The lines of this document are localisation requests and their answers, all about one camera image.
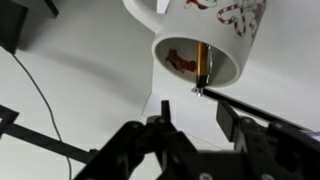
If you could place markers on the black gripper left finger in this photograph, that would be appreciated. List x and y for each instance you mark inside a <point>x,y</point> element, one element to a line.
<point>140,150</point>

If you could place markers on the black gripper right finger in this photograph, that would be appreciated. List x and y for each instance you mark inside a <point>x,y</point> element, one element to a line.
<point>266,143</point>

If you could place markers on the brown and silver pen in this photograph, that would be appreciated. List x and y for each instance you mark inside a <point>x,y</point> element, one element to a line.
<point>202,63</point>

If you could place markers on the white christmas print mug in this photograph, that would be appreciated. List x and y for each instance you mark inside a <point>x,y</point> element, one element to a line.
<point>200,23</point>

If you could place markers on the black box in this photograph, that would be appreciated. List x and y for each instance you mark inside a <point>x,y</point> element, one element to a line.
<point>16,20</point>

